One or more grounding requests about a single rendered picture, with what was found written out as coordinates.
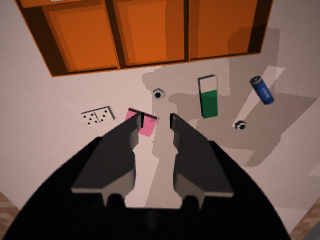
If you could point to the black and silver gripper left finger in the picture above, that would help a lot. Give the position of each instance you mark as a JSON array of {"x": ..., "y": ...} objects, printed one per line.
[{"x": 104, "y": 166}]

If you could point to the green and white eraser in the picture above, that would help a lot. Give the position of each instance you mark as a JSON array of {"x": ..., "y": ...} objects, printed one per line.
[{"x": 208, "y": 96}]

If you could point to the blue aa battery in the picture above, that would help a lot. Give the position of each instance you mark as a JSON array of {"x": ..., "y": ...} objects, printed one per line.
[{"x": 262, "y": 90}]

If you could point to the orange three-compartment bin rack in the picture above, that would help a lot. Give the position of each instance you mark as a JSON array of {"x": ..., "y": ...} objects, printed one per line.
[{"x": 90, "y": 36}]

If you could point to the grey hex nut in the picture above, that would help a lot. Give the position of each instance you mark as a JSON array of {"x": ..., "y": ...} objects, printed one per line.
[
  {"x": 157, "y": 94},
  {"x": 241, "y": 125}
]

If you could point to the pink block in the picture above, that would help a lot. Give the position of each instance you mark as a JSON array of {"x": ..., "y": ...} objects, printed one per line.
[{"x": 148, "y": 125}]

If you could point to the white domino tile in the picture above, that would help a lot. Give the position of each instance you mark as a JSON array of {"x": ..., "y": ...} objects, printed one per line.
[{"x": 97, "y": 116}]

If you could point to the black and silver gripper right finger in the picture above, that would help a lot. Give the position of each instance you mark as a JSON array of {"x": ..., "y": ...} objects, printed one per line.
[{"x": 203, "y": 169}]

